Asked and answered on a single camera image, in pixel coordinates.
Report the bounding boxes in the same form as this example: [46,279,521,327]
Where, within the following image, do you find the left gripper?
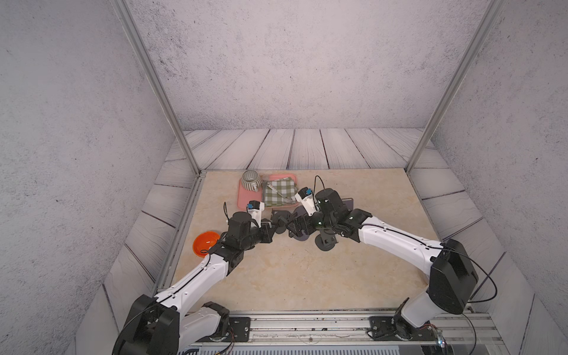
[238,221,279,252]

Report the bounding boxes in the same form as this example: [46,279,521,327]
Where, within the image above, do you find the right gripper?
[283,208,337,237]

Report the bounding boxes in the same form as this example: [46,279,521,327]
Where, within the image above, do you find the dark green phone stand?
[315,232,337,251]
[343,198,354,210]
[271,210,292,235]

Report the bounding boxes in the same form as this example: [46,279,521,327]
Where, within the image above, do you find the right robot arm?
[287,188,479,337]

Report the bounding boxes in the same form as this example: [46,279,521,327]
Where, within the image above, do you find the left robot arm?
[112,212,277,354]

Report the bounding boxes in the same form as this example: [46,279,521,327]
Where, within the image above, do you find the pink tray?
[237,173,297,210]

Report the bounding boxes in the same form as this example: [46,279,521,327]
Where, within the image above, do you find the green checkered cloth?
[263,177,298,207]

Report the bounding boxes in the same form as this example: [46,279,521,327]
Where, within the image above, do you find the orange plastic bowl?
[192,231,220,257]

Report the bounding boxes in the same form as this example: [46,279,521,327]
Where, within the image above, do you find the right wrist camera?
[294,187,317,216]

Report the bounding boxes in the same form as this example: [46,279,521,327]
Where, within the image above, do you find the white handled spoon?
[266,183,288,200]

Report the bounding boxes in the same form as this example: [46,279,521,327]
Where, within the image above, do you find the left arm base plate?
[198,316,251,343]

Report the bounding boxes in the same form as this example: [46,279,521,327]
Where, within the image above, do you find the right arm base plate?
[367,316,436,342]

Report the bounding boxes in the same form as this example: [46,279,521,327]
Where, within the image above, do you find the aluminium front rail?
[181,309,509,354]

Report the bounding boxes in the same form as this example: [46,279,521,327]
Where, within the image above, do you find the right aluminium frame post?
[405,0,505,176]

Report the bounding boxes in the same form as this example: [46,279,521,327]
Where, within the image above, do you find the aluminium frame post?
[112,0,201,175]
[405,0,505,176]

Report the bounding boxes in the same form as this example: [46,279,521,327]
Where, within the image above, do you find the left aluminium frame post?
[112,0,201,175]

